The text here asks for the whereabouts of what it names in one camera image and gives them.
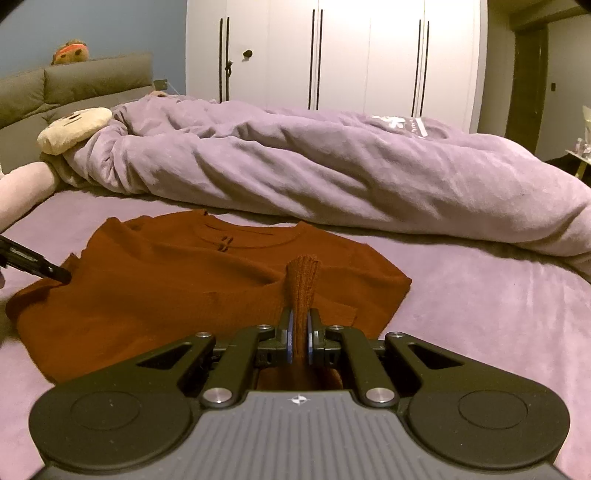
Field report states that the dark wooden door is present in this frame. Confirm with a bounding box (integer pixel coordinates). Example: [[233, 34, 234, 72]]
[[508, 23, 550, 160]]

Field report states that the yellow side table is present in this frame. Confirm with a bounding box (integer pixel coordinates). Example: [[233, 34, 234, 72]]
[[566, 148, 591, 181]]

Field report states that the white wardrobe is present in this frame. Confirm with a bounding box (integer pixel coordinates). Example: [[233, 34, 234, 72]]
[[185, 0, 490, 134]]

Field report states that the purple duvet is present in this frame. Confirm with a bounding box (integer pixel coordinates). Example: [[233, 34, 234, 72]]
[[62, 95, 591, 271]]

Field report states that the pink bolster pillow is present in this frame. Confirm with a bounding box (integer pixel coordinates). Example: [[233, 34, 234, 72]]
[[0, 161, 56, 232]]

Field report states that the cream plush pillow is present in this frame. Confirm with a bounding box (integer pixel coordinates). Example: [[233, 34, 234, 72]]
[[37, 107, 113, 154]]

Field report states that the orange plush toy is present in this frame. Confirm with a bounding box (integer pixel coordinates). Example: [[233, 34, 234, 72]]
[[51, 41, 90, 65]]

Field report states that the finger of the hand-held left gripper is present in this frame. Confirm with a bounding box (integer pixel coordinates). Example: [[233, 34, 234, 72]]
[[0, 236, 72, 283]]

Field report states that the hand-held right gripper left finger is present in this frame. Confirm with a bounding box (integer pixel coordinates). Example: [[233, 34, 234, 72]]
[[136, 308, 294, 409]]

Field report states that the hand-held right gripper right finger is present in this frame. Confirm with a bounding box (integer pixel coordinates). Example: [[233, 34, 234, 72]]
[[308, 308, 465, 408]]

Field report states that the grey-green padded headboard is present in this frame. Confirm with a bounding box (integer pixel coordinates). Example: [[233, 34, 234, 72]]
[[0, 52, 155, 153]]

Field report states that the brown button cardigan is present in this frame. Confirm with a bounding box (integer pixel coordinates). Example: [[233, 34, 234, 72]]
[[6, 210, 413, 393]]

